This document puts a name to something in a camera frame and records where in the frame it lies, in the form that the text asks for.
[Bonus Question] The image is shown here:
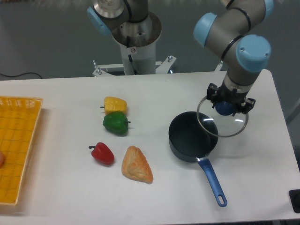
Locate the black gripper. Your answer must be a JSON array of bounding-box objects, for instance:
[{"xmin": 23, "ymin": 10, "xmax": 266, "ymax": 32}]
[{"xmin": 206, "ymin": 83, "xmax": 256, "ymax": 116}]

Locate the glass lid blue knob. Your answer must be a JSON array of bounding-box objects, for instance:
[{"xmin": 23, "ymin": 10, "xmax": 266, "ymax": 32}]
[{"xmin": 196, "ymin": 97, "xmax": 249, "ymax": 138}]

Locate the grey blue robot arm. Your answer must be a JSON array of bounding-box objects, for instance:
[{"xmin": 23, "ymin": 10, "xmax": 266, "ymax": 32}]
[{"xmin": 87, "ymin": 0, "xmax": 274, "ymax": 116}]

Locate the black device table edge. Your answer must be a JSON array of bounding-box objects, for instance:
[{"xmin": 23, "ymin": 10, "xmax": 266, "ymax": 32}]
[{"xmin": 289, "ymin": 189, "xmax": 300, "ymax": 213}]

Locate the green bell pepper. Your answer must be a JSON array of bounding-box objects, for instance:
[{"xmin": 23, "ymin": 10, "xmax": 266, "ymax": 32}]
[{"xmin": 103, "ymin": 112, "xmax": 130, "ymax": 135}]

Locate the golden pastry turnover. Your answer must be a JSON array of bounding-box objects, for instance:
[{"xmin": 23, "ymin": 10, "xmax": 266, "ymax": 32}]
[{"xmin": 121, "ymin": 146, "xmax": 153, "ymax": 184}]

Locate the yellow bell pepper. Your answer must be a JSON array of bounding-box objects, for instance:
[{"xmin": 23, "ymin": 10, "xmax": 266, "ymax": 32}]
[{"xmin": 100, "ymin": 97, "xmax": 127, "ymax": 115}]

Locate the red bell pepper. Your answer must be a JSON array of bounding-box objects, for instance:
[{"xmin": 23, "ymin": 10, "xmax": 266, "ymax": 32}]
[{"xmin": 89, "ymin": 142, "xmax": 114, "ymax": 165}]

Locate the yellow woven basket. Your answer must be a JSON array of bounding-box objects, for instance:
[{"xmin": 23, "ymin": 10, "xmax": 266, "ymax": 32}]
[{"xmin": 0, "ymin": 96, "xmax": 43, "ymax": 206}]

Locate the dark saucepan blue handle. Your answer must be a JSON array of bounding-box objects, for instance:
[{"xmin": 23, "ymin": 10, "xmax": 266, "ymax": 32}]
[{"xmin": 168, "ymin": 112, "xmax": 227, "ymax": 207}]

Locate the white metal base frame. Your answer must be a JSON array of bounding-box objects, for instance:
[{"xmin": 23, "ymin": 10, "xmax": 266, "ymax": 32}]
[{"xmin": 92, "ymin": 55, "xmax": 225, "ymax": 77}]

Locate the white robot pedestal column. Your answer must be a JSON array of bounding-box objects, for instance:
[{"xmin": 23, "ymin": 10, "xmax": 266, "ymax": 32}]
[{"xmin": 112, "ymin": 12, "xmax": 162, "ymax": 75}]

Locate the black pedestal cable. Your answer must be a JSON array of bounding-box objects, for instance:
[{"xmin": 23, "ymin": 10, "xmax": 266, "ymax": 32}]
[{"xmin": 126, "ymin": 35, "xmax": 138, "ymax": 75}]

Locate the black floor cable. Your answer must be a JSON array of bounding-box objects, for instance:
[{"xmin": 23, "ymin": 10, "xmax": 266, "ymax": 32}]
[{"xmin": 0, "ymin": 72, "xmax": 42, "ymax": 79}]

